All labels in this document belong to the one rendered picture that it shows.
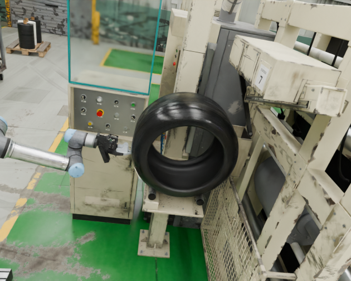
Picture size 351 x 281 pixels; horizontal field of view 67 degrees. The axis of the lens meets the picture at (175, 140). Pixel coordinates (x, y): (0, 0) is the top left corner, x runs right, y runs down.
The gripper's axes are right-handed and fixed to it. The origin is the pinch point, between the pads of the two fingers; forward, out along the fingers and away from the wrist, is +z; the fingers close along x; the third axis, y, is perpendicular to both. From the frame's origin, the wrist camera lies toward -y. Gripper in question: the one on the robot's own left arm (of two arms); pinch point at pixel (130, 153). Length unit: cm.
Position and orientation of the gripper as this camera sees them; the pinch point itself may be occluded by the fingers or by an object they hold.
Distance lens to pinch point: 149.8
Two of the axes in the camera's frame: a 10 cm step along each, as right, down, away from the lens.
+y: 2.9, -8.4, -4.6
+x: -0.3, -4.9, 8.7
